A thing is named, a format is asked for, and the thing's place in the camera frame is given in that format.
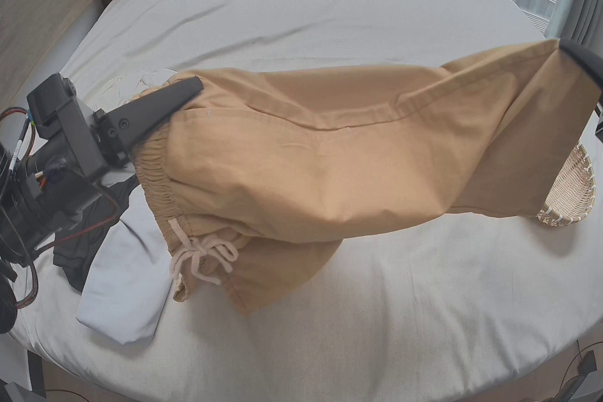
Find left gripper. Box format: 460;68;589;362
24;76;203;223

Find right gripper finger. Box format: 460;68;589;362
559;39;603;88

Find tan shorts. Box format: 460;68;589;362
129;37;601;316

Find white garment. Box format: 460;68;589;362
92;68;179;109

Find round woven basket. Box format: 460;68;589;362
536;141;596;227

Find black garment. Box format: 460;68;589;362
51;178;140;292

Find pale blue garment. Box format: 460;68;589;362
76;216;172;346

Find bed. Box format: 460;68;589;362
0;0;603;402

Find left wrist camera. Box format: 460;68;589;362
27;73;97;142

